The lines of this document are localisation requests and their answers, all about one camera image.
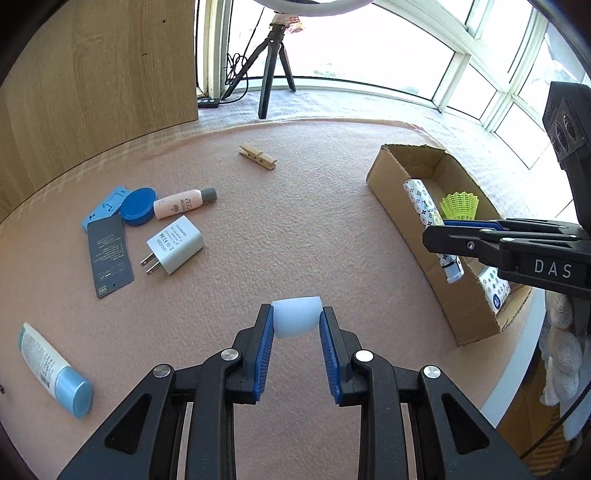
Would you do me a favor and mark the dotted white tissue pack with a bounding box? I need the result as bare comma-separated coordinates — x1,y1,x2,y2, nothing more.
477,265,512,316

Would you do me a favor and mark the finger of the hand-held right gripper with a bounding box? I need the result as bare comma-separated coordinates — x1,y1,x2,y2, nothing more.
422,224,515,274
441,217,571,232

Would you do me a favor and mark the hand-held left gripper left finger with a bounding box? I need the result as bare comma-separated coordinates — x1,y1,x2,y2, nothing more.
58,303,275,480

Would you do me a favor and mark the white charger plug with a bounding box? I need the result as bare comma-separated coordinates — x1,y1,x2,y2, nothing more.
140,215,205,277

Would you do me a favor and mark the small pink bottle grey cap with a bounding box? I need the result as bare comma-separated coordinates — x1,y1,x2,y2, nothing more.
153,186,218,219

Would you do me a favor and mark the white lotion bottle blue cap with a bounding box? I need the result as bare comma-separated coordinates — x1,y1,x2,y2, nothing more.
17,322,93,420

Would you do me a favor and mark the checked cloth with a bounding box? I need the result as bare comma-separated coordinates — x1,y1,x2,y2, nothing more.
198,88,578,222

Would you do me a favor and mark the black ring light cable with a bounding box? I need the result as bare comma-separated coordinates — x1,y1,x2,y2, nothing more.
225,9,273,102

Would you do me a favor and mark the patterned white tube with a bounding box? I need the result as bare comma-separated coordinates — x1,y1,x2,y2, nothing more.
403,178,464,284

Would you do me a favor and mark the dark grey card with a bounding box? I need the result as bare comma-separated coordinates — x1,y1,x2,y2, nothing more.
87,216,134,300

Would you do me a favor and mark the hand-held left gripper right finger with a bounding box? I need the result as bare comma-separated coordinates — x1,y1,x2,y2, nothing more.
318,306,534,480

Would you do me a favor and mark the yellow shuttlecock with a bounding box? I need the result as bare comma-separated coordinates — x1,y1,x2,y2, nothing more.
438,191,481,221

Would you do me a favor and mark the white lace cloth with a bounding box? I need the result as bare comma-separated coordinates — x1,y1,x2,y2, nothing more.
538,291,583,439

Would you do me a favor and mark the large wooden board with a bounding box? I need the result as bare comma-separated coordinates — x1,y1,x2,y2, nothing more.
0,0,199,222

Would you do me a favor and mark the blue plastic holder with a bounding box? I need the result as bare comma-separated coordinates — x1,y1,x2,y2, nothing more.
82,186,129,233

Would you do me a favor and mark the blue round lid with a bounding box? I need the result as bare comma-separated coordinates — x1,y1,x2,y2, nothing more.
120,187,156,227

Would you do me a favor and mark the cardboard box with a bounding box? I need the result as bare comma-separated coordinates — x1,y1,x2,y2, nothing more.
366,143,534,347

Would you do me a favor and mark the wooden clothespin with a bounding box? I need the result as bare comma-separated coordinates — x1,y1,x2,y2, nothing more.
239,143,279,171

